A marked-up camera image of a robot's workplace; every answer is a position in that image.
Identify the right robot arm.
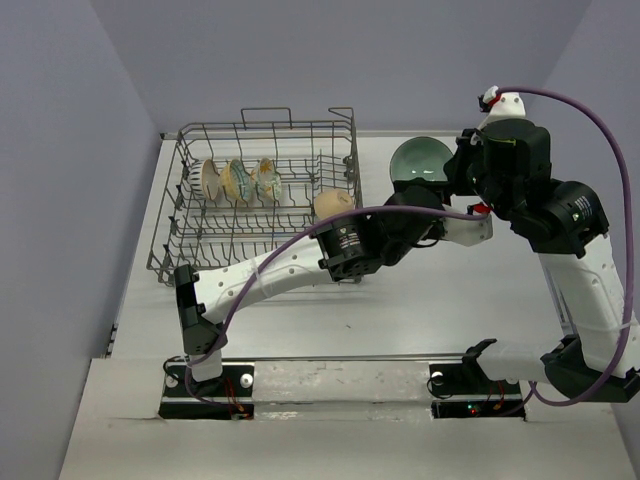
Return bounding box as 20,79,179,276
444,119,639,403

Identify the purple cable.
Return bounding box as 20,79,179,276
184,204,489,405
497,86,636,407

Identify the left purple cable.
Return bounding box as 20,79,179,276
184,204,489,405

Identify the grey wire dish rack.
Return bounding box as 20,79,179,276
146,106,363,287

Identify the leaf patterned white bowl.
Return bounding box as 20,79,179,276
250,158,282,202

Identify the yellow blue sun bowl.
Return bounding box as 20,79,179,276
220,158,252,204

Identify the teal ceramic bowl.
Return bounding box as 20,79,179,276
389,136,453,182

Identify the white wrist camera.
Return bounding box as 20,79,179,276
442,203,494,247
478,86,526,130

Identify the white pink rimmed bowl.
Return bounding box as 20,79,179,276
187,158,220,201

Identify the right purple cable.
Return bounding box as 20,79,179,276
497,86,636,407

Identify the tan orange bowl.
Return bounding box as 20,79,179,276
314,189,355,220

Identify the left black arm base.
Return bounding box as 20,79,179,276
158,357,255,421

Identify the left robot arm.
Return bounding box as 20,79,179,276
174,184,446,398

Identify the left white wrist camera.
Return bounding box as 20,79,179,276
442,203,494,247

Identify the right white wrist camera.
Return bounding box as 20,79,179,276
478,86,526,130

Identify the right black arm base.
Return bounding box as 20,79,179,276
426,339,527,419

